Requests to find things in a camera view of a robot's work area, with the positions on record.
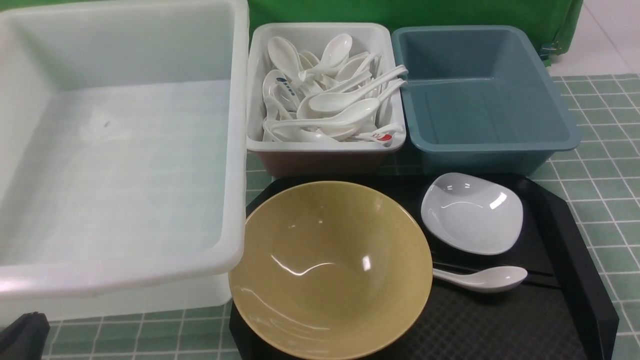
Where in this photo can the yellow noodle bowl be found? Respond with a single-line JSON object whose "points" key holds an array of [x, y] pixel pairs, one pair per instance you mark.
{"points": [[331, 270]]}

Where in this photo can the small white square dish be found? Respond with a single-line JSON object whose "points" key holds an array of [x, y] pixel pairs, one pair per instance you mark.
{"points": [[472, 214]]}

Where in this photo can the white soup spoon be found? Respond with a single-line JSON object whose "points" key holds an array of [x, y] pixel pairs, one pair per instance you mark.
{"points": [[488, 281]]}

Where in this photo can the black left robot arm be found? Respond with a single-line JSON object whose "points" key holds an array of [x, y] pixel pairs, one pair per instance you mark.
{"points": [[25, 338]]}

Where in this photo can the white spoon front large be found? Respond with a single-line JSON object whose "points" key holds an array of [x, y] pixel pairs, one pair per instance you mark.
{"points": [[355, 119]]}

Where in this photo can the white spoon long middle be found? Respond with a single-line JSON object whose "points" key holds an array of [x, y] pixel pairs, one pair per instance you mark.
{"points": [[330, 102]]}

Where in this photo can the white spoon blue logo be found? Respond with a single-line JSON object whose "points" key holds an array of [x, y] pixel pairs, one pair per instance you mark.
{"points": [[276, 85]]}

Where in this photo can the white spoon top left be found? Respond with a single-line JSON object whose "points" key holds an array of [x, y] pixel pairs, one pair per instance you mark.
{"points": [[285, 57]]}

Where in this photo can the white spoon top right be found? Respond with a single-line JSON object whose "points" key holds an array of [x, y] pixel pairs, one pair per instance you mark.
{"points": [[334, 53]]}

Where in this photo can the teal plastic bin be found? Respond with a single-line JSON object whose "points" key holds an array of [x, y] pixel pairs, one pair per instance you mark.
{"points": [[479, 100]]}

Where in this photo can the large translucent white tub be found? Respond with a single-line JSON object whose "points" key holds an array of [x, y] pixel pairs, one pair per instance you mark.
{"points": [[123, 156]]}

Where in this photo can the metal clamp on backdrop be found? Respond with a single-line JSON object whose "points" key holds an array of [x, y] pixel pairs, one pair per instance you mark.
{"points": [[551, 49]]}

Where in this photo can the black serving tray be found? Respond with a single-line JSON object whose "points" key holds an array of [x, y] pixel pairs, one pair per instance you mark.
{"points": [[576, 321]]}

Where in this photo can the green backdrop cloth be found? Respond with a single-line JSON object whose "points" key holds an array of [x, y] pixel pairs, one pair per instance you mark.
{"points": [[542, 21]]}

